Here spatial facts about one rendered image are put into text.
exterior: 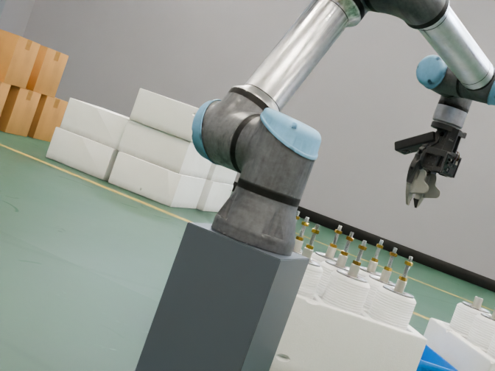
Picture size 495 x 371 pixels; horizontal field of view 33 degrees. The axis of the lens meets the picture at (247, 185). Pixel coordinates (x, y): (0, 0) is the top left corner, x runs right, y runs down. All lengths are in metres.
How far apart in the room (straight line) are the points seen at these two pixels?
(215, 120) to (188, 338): 0.40
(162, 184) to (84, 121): 0.61
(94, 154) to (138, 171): 0.29
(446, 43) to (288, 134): 0.47
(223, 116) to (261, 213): 0.22
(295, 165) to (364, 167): 5.71
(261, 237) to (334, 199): 5.77
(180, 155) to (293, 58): 2.87
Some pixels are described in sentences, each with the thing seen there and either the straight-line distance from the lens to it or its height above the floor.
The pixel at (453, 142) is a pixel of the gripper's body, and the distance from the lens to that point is 2.06.
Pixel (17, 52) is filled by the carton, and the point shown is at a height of 0.50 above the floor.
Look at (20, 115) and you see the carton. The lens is 5.59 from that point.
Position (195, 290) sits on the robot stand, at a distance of 1.44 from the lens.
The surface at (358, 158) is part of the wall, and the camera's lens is 7.16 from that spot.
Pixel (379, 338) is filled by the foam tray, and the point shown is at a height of 0.15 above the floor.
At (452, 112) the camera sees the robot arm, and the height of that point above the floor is 0.69.
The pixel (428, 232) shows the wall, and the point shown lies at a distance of 7.02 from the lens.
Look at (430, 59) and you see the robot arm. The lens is 1.99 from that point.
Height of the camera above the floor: 0.46
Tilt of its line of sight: 3 degrees down
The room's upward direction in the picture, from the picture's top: 20 degrees clockwise
